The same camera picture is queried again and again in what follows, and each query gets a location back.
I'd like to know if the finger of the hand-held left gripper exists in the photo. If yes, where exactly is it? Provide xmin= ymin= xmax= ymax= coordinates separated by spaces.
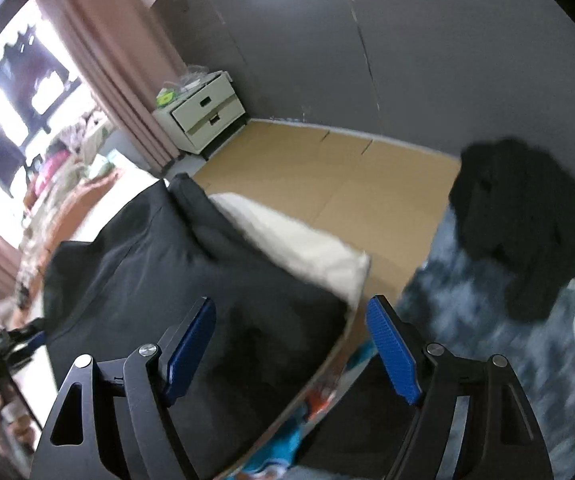
xmin=5 ymin=317 xmax=49 ymax=357

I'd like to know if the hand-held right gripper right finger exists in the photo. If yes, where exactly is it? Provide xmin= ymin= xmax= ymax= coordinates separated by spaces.
xmin=366 ymin=295 xmax=553 ymax=480

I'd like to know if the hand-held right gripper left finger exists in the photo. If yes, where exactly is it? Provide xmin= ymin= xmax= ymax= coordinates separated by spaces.
xmin=30 ymin=296 xmax=217 ymax=480

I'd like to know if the black jacket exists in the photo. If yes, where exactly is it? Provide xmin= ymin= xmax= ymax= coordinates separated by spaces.
xmin=42 ymin=180 xmax=351 ymax=480

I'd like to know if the black clothes pile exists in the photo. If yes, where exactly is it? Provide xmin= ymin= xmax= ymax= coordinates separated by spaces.
xmin=448 ymin=137 xmax=575 ymax=322

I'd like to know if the grey blue rug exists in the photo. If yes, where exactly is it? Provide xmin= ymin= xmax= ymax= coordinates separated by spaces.
xmin=397 ymin=200 xmax=575 ymax=480

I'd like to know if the cream blanket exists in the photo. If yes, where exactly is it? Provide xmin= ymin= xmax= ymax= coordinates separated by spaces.
xmin=210 ymin=192 xmax=372 ymax=311

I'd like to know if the orange blanket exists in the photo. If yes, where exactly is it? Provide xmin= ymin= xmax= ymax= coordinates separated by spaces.
xmin=22 ymin=172 xmax=128 ymax=251

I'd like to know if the floral cloth pile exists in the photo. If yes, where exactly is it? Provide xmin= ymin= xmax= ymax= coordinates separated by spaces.
xmin=52 ymin=110 xmax=113 ymax=161

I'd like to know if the white nightstand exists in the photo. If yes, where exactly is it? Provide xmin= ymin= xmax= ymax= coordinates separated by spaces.
xmin=154 ymin=71 xmax=247 ymax=156

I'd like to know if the clear plastic packaging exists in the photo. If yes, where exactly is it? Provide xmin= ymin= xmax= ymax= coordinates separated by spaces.
xmin=178 ymin=64 xmax=218 ymax=92

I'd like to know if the pink curtain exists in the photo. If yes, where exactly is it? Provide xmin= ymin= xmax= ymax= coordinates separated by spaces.
xmin=32 ymin=0 xmax=191 ymax=178

